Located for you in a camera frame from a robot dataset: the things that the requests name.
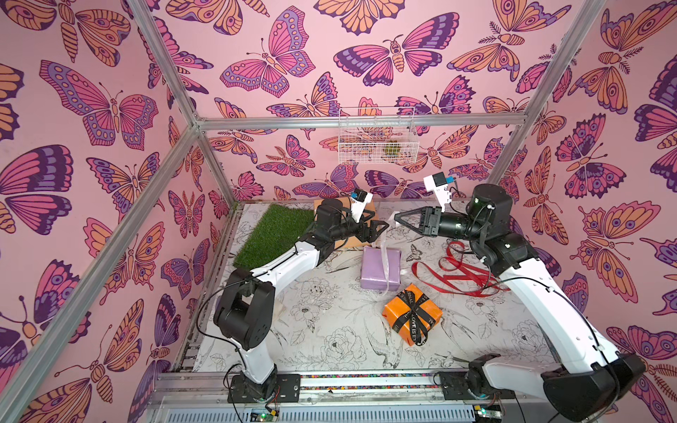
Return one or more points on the red satin ribbon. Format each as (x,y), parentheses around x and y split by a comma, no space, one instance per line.
(454,275)

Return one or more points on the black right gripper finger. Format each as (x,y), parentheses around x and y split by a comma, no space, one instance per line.
(412,229)
(414,216)

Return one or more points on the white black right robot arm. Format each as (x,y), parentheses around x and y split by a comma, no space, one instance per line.
(591,373)

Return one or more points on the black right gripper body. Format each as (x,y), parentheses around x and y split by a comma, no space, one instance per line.
(431,222)

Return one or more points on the orange gift box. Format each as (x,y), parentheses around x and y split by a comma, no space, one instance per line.
(395,305)

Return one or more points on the green artificial grass mat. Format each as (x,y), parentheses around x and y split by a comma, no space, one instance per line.
(276,232)

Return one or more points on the lilac gift box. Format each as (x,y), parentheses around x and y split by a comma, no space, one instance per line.
(372,276)

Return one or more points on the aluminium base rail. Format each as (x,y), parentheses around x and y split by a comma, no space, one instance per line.
(354,396)

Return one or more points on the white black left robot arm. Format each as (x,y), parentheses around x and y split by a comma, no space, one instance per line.
(244,312)

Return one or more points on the white satin ribbon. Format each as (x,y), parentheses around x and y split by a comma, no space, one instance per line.
(390,258)

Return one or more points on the black printed ribbon bow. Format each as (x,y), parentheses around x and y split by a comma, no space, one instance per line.
(419,320)

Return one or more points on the white wire basket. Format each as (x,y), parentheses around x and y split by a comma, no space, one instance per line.
(377,139)

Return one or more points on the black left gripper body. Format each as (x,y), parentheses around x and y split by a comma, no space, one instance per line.
(359,232)

